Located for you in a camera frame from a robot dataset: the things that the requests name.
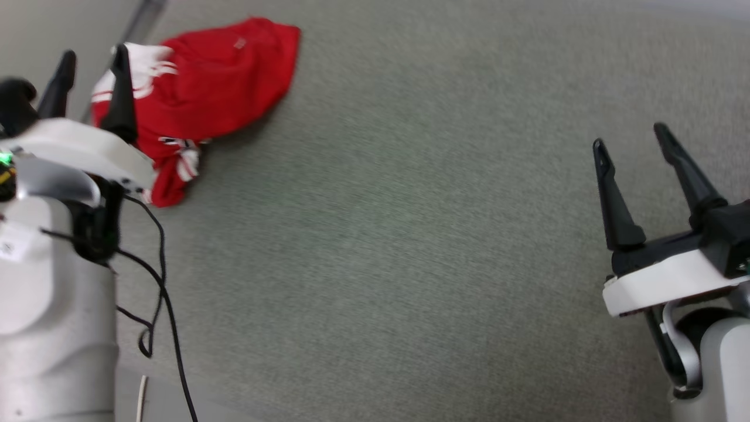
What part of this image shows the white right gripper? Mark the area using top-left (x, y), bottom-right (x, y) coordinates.
top-left (592, 122), bottom-right (750, 319)

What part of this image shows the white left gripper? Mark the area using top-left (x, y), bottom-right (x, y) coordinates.
top-left (0, 43), bottom-right (156, 203)

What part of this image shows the red basketball jersey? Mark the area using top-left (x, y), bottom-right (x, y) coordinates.
top-left (90, 17), bottom-right (302, 208)

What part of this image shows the thick black cable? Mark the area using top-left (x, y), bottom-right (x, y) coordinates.
top-left (120, 193), bottom-right (199, 422)

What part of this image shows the thin black looped cable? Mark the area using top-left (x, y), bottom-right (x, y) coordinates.
top-left (115, 249), bottom-right (166, 359)

